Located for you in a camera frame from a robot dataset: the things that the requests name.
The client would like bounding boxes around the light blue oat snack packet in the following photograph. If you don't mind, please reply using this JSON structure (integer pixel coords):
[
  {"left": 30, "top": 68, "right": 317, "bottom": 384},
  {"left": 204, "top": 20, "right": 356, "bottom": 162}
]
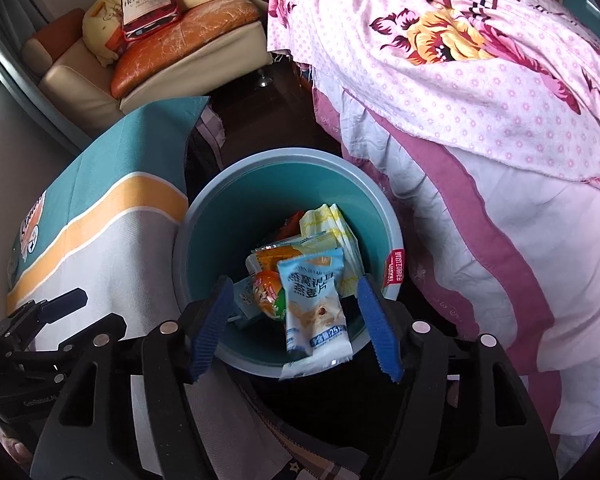
[{"left": 277, "top": 248, "right": 353, "bottom": 380}]

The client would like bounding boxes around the yellow white wrapper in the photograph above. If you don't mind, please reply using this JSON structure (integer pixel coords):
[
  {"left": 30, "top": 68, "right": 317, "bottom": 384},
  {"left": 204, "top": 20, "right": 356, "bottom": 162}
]
[{"left": 300, "top": 204, "right": 364, "bottom": 298}]

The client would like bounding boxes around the orange cake snack packet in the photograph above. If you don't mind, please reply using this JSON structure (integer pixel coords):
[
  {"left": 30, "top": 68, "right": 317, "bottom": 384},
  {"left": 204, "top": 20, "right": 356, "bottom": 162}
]
[{"left": 246, "top": 245, "right": 302, "bottom": 275}]

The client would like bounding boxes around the blue round trash bin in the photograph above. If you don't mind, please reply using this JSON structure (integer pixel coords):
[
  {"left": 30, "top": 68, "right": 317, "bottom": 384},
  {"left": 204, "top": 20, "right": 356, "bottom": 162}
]
[{"left": 172, "top": 146, "right": 406, "bottom": 380}]

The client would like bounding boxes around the person's left hand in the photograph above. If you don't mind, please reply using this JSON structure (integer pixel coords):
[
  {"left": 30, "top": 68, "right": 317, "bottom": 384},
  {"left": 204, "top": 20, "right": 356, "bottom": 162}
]
[{"left": 0, "top": 430, "right": 32, "bottom": 468}]

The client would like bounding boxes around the orange round snack packet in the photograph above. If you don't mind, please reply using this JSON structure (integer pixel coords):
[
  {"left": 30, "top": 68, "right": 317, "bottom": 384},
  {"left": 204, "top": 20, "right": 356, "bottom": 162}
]
[{"left": 252, "top": 270, "right": 286, "bottom": 320}]

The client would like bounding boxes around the teal orange grey blanket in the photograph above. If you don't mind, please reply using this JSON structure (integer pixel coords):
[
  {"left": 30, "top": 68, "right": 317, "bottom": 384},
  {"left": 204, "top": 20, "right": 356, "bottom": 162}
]
[{"left": 4, "top": 95, "right": 372, "bottom": 480}]

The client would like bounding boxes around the beige orange leather sofa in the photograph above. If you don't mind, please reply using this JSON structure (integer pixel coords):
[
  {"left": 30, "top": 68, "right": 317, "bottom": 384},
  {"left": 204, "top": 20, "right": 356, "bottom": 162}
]
[{"left": 20, "top": 0, "right": 272, "bottom": 138}]

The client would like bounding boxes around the pink floral bed quilt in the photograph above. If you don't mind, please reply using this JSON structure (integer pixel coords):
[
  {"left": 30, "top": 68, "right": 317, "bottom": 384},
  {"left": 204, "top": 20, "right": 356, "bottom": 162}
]
[{"left": 268, "top": 0, "right": 600, "bottom": 474}]

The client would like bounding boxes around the yellow cartoon cushion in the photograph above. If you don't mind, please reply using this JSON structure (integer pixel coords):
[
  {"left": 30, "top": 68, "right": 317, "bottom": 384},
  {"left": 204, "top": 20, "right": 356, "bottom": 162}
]
[{"left": 82, "top": 0, "right": 126, "bottom": 67}]

